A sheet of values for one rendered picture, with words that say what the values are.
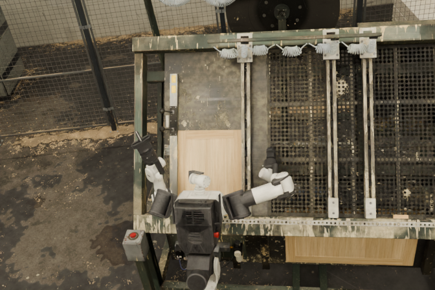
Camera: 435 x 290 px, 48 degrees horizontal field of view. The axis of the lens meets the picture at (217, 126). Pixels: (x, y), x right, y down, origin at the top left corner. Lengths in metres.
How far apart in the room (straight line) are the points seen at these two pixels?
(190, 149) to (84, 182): 2.15
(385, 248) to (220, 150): 1.37
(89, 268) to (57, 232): 0.60
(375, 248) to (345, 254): 0.21
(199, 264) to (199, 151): 0.83
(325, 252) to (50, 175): 3.06
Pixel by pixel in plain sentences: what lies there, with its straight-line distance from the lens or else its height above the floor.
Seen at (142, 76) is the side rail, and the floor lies 1.64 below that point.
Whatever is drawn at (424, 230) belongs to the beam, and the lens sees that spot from 3.32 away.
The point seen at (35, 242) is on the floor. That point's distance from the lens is 4.86.
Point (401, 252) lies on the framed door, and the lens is 3.80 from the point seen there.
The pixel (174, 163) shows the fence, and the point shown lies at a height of 1.17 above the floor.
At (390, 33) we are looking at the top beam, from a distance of 3.29.
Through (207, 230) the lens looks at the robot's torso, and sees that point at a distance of 2.67.
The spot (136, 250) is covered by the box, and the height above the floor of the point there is 0.86.
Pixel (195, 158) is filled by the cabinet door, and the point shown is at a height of 1.18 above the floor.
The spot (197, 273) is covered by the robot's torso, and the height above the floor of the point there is 1.08.
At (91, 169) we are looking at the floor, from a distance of 5.41.
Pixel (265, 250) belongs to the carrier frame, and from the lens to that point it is 3.70.
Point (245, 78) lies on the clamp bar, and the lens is 3.28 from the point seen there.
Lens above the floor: 3.26
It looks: 36 degrees down
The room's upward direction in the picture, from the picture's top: 8 degrees counter-clockwise
